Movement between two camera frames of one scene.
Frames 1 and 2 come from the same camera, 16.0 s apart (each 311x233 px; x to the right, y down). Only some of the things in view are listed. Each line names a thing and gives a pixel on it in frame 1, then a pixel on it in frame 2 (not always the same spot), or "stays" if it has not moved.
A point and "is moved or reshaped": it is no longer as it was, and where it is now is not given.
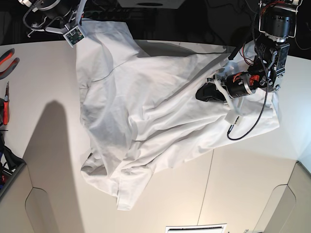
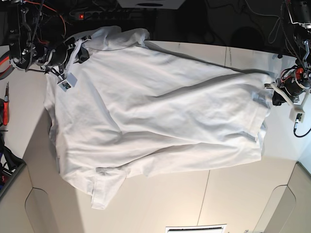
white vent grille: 217,228 stays
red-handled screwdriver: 6,106 stays
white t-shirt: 140,111 is moved or reshaped
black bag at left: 9,161 stays
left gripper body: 59,15 → 61,58
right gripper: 233,85 → 295,83
